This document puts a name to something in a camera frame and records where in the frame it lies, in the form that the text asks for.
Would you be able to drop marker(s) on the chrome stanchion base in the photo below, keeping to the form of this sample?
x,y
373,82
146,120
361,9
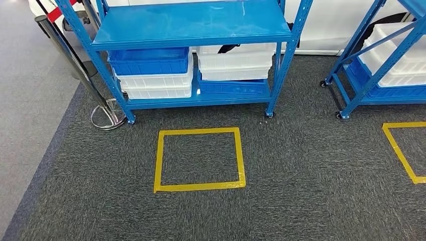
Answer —
x,y
108,114

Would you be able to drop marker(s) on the yellow floor tape square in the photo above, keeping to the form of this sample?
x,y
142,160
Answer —
x,y
199,187
399,153

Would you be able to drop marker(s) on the blue metal shelf rack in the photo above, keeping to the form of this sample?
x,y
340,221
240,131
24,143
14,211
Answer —
x,y
193,23
382,71

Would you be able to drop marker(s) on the white car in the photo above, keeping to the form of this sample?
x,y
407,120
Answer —
x,y
326,26

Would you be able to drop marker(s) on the red barrier belt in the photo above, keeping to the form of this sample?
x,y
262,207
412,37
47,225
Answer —
x,y
55,14

